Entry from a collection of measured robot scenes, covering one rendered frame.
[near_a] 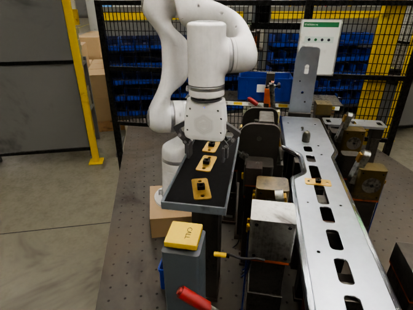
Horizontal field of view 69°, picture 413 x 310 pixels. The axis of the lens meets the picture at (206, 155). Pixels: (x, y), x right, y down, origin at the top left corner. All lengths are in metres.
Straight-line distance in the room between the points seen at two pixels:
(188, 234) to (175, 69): 0.65
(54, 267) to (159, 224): 1.22
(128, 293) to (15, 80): 2.60
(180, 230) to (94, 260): 1.71
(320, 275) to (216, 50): 0.54
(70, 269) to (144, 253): 1.10
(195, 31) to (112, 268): 0.85
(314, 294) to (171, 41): 0.83
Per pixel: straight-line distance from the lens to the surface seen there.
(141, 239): 1.26
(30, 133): 3.48
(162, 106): 1.08
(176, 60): 1.07
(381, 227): 1.48
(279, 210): 0.72
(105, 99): 4.10
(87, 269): 2.21
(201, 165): 0.77
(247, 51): 0.69
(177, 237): 0.56
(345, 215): 0.95
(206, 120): 0.71
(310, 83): 1.70
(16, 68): 3.31
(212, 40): 0.65
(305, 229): 0.86
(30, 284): 2.27
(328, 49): 1.96
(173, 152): 1.15
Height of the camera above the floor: 1.54
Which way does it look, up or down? 27 degrees down
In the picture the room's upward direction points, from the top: straight up
